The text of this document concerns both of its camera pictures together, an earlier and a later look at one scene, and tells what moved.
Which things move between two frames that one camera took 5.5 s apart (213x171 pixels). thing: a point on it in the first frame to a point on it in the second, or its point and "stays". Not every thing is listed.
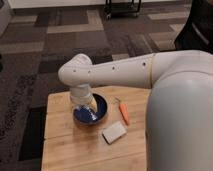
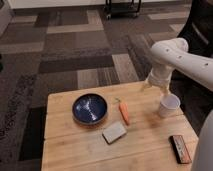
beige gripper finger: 92,103 to 165,91
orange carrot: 124,109 stays
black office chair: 197,34 stays
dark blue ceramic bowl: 84,115 stays
